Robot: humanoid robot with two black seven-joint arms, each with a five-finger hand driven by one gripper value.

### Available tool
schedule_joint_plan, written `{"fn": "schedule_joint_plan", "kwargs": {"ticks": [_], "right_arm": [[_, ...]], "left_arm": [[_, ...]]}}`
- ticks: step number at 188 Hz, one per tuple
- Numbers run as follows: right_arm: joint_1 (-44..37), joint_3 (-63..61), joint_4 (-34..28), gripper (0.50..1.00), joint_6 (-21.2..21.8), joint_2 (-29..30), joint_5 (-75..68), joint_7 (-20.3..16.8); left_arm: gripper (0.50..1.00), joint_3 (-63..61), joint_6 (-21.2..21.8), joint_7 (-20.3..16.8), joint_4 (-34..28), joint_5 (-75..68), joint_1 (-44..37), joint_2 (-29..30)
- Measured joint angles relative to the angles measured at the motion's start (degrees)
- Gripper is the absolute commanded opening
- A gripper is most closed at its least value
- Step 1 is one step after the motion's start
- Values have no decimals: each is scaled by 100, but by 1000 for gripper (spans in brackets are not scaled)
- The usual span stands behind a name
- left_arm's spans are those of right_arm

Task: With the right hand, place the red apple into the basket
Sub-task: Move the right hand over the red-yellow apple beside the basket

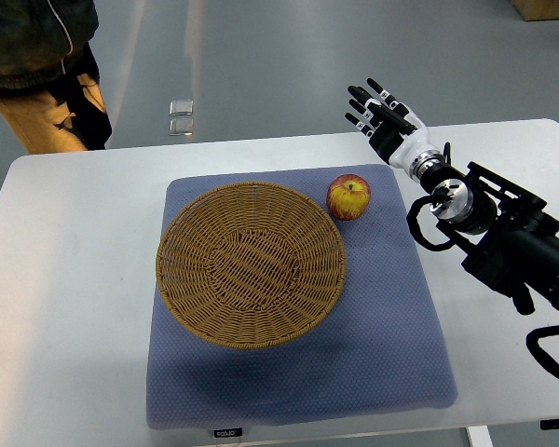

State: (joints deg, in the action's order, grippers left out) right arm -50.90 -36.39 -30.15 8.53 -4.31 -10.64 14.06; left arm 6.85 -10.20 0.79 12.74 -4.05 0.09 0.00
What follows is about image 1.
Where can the blue grey cushion mat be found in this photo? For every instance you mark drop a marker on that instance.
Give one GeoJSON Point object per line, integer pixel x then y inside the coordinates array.
{"type": "Point", "coordinates": [381, 350]}

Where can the person in dark jacket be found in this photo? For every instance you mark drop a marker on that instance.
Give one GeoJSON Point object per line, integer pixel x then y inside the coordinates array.
{"type": "Point", "coordinates": [50, 92]}

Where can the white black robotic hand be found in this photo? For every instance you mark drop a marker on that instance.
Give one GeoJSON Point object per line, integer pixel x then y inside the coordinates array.
{"type": "Point", "coordinates": [387, 123]}

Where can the woven wicker basket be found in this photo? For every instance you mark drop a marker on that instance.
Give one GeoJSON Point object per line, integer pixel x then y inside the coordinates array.
{"type": "Point", "coordinates": [251, 265]}

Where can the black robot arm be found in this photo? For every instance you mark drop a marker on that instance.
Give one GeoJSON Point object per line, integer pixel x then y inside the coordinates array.
{"type": "Point", "coordinates": [510, 242]}

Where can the metal floor plate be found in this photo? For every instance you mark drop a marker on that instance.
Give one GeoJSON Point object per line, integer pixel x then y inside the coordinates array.
{"type": "Point", "coordinates": [181, 126]}
{"type": "Point", "coordinates": [181, 107]}

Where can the upper metal floor plate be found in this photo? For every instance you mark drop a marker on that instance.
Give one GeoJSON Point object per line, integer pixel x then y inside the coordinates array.
{"type": "Point", "coordinates": [181, 107]}

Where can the white table leg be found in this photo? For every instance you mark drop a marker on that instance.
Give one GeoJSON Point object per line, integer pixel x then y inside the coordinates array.
{"type": "Point", "coordinates": [479, 436]}

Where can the red yellow apple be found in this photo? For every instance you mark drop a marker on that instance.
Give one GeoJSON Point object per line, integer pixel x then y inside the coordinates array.
{"type": "Point", "coordinates": [348, 197]}

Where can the lower metal floor plate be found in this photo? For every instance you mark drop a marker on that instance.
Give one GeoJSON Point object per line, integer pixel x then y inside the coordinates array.
{"type": "Point", "coordinates": [181, 126]}

